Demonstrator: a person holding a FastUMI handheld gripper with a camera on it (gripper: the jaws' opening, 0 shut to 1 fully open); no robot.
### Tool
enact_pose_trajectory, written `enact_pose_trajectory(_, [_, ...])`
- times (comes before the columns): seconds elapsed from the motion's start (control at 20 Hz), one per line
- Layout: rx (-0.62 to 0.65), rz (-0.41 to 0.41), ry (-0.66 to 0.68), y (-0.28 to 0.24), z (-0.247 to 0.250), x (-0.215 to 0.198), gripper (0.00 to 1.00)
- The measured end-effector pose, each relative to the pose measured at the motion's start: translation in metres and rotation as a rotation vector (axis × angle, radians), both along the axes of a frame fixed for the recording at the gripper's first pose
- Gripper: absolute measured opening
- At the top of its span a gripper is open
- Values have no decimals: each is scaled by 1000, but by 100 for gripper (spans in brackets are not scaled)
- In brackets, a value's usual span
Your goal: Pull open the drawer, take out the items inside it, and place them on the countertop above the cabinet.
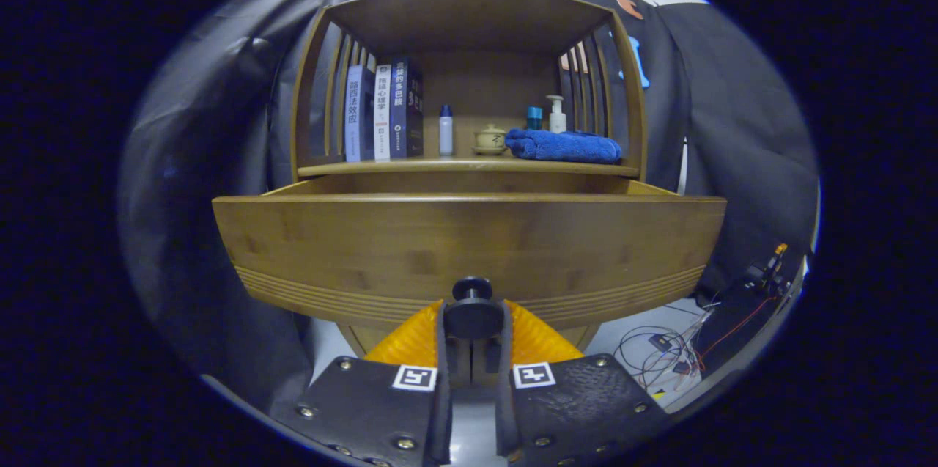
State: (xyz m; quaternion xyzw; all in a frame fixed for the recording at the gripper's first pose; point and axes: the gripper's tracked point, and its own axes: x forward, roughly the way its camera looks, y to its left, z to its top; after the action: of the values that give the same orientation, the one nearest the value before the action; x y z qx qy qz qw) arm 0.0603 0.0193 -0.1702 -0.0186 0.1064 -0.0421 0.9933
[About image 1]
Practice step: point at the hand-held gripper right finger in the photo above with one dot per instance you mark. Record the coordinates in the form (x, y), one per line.
(504, 416)

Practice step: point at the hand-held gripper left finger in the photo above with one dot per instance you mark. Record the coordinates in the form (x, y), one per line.
(442, 416)

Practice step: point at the wooden drawer with black knob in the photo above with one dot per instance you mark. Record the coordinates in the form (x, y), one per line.
(469, 240)

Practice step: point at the wooden countertop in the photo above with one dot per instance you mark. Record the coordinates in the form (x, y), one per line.
(469, 166)

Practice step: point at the wooden cabinet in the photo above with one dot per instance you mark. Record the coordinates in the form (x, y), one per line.
(476, 78)

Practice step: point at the folded blue towel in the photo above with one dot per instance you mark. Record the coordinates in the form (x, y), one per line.
(563, 146)

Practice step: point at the beige lidded tea cup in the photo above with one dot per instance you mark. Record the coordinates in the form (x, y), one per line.
(489, 139)

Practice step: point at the white bottle with blue cap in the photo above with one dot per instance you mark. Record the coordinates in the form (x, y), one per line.
(445, 133)

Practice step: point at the teal bottle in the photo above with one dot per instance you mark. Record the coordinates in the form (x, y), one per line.
(534, 118)

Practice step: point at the white pump bottle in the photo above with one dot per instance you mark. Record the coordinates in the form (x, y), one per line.
(557, 119)

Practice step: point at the white book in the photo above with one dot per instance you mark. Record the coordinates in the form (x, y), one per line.
(382, 115)

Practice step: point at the dark navy book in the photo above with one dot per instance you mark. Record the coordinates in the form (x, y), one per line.
(404, 108)

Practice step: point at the light blue-grey book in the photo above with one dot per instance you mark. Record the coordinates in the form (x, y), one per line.
(357, 115)

